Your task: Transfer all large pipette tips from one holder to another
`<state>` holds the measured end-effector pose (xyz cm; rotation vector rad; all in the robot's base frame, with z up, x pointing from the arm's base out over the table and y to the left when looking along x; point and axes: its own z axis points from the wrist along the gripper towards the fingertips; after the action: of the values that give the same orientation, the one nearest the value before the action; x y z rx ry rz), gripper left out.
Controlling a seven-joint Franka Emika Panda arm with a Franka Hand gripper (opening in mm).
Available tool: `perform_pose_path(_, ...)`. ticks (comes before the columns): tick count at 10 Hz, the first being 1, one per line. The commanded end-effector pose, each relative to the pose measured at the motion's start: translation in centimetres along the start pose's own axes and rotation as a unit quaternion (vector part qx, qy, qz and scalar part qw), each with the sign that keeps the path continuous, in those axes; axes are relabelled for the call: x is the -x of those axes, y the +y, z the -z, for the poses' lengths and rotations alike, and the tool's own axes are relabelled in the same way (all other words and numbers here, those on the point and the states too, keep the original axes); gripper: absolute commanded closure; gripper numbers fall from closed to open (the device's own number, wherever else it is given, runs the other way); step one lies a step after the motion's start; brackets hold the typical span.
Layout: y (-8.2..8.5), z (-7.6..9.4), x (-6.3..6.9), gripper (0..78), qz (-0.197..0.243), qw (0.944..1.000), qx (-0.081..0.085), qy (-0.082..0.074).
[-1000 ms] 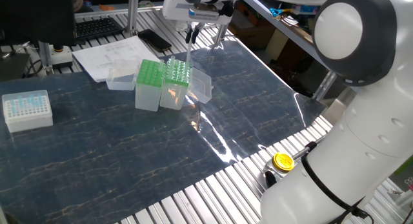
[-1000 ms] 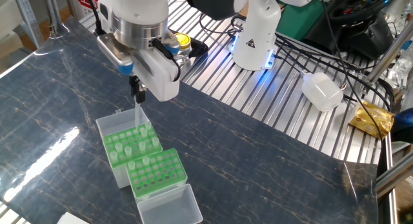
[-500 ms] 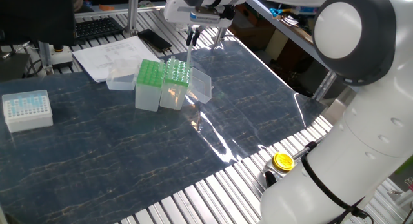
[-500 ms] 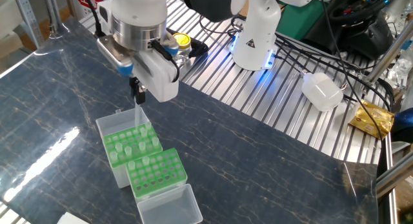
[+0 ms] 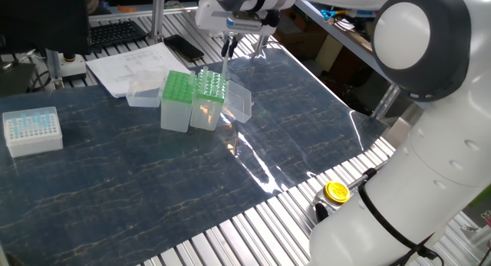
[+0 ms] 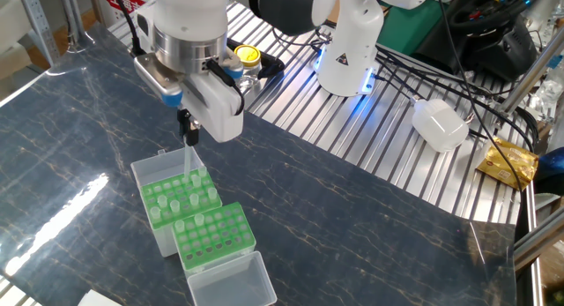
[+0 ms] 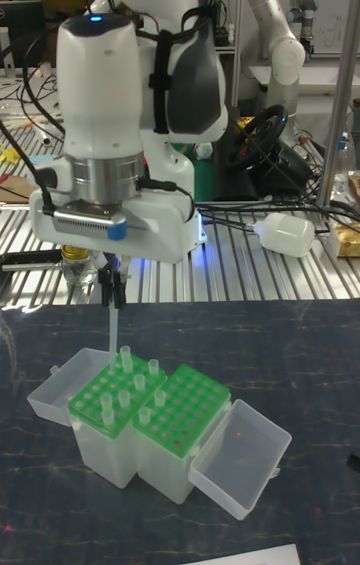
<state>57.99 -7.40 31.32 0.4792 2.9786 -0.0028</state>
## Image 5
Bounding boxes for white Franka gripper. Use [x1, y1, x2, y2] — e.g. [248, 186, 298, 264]
[195, 0, 279, 58]

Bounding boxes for translucent tip box green rack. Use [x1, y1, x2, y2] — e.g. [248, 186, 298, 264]
[125, 68, 198, 133]
[189, 65, 254, 132]

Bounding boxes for white tip box blue tips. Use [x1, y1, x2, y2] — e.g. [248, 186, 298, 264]
[2, 106, 64, 159]

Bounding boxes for black smartphone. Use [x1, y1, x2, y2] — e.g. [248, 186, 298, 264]
[163, 34, 206, 63]

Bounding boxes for small blue object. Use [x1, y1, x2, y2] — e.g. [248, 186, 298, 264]
[320, 8, 346, 22]

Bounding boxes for black keyboard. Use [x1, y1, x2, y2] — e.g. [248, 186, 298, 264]
[88, 19, 149, 49]

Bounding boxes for white paper sheet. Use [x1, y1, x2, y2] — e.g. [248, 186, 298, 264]
[86, 42, 191, 99]

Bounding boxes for white stand base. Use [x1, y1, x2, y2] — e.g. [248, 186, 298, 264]
[60, 53, 88, 82]

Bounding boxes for dark marble pattern mat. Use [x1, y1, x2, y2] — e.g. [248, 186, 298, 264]
[0, 47, 388, 266]

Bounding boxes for glass jar gold lid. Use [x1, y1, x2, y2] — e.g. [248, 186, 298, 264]
[312, 180, 352, 231]

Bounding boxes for metal rod tool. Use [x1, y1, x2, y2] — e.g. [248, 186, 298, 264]
[347, 160, 388, 190]

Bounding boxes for black monitor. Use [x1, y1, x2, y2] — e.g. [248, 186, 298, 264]
[0, 0, 92, 57]

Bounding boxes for silver metal bar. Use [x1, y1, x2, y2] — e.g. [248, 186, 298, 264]
[1, 48, 38, 71]

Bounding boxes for black box device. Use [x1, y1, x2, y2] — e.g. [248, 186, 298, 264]
[0, 61, 38, 98]

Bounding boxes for aluminium frame post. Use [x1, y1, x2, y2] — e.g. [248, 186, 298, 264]
[148, 0, 166, 44]
[45, 47, 64, 90]

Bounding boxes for aluminium frame rail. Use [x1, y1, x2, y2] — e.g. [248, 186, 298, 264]
[88, 5, 200, 22]

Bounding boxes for black cable loop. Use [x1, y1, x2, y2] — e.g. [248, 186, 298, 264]
[27, 68, 53, 94]

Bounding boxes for thick black cable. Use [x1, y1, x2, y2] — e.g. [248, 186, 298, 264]
[398, 250, 430, 266]

